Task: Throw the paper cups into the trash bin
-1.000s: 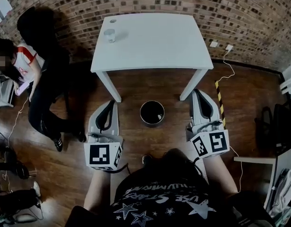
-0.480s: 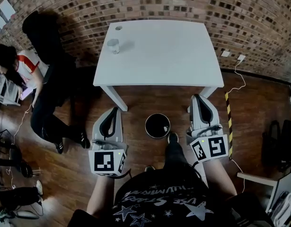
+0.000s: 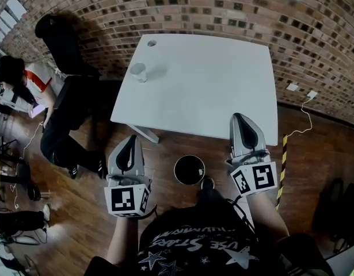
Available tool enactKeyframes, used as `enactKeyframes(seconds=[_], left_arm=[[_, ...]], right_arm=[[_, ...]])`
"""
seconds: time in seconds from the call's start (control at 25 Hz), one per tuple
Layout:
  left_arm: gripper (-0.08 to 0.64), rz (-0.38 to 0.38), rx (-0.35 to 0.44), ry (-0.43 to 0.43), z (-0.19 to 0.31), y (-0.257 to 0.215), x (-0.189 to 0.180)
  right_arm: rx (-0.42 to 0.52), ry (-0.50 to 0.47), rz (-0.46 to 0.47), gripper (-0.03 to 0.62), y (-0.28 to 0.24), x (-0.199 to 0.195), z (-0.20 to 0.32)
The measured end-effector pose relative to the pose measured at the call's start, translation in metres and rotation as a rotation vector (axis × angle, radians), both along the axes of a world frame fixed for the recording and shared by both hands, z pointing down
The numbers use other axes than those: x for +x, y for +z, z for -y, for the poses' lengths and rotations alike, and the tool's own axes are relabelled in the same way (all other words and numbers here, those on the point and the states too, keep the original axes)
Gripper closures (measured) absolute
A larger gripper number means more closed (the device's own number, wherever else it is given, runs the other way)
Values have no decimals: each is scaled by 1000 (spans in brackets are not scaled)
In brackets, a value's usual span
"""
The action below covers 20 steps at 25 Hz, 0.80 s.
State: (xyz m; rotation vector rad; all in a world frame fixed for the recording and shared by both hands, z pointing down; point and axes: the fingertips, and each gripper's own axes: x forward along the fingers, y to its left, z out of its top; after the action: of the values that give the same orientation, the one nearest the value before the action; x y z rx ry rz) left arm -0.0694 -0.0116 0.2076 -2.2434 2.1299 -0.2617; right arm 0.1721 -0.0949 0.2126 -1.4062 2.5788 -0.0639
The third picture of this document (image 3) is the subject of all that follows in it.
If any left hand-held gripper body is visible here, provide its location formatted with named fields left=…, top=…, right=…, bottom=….
left=104, top=165, right=153, bottom=219

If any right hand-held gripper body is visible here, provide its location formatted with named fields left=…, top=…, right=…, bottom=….
left=224, top=148, right=279, bottom=198

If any black round trash bin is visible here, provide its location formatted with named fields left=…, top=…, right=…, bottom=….
left=173, top=154, right=207, bottom=186

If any white paper cup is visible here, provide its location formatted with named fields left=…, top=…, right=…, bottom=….
left=129, top=62, right=149, bottom=83

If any person's right forearm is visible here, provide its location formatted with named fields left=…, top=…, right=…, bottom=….
left=245, top=191, right=290, bottom=243

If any person's left forearm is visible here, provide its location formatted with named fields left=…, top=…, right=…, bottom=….
left=106, top=214, right=140, bottom=266

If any white table leg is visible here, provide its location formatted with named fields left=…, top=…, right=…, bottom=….
left=127, top=123, right=161, bottom=144

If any yellow black striped floor tape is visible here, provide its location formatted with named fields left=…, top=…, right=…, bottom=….
left=275, top=134, right=289, bottom=212

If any person's shoe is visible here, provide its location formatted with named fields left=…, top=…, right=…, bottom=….
left=200, top=176, right=216, bottom=191

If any person's black printed shirt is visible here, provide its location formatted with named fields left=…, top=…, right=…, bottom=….
left=83, top=189, right=336, bottom=276

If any black bag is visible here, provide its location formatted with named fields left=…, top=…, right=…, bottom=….
left=311, top=178, right=354, bottom=254

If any black office chair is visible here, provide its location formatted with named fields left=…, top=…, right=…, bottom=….
left=35, top=13, right=121, bottom=145

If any window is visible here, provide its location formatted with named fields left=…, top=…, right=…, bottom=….
left=0, top=0, right=28, bottom=44

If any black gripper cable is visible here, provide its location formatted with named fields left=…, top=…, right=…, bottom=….
left=224, top=194, right=257, bottom=237

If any white charger cable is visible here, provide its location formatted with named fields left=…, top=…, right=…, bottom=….
left=286, top=97, right=314, bottom=138

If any thin white floor cable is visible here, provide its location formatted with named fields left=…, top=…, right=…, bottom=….
left=9, top=121, right=44, bottom=210

